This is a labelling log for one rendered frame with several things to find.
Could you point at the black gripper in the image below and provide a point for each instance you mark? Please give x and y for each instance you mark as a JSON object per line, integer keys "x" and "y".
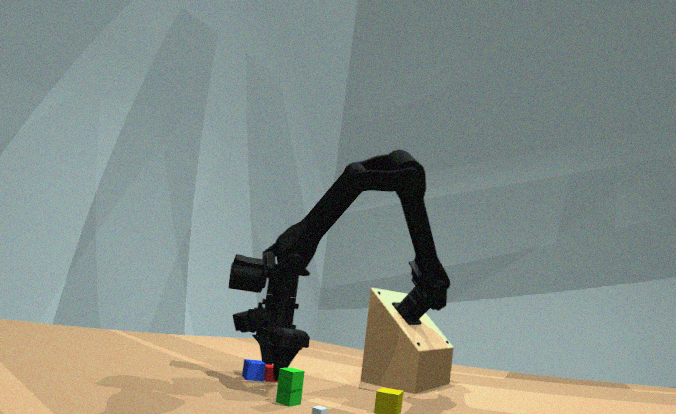
{"x": 279, "y": 346}

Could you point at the red block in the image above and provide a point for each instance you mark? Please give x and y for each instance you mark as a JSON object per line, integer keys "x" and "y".
{"x": 268, "y": 376}

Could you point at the green block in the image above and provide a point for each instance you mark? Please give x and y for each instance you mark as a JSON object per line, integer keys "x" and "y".
{"x": 289, "y": 397}
{"x": 291, "y": 378}

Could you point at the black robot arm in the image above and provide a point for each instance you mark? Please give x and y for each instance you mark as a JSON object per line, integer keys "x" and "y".
{"x": 398, "y": 171}

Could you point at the blue block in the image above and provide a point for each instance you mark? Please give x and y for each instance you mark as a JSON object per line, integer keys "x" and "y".
{"x": 254, "y": 370}

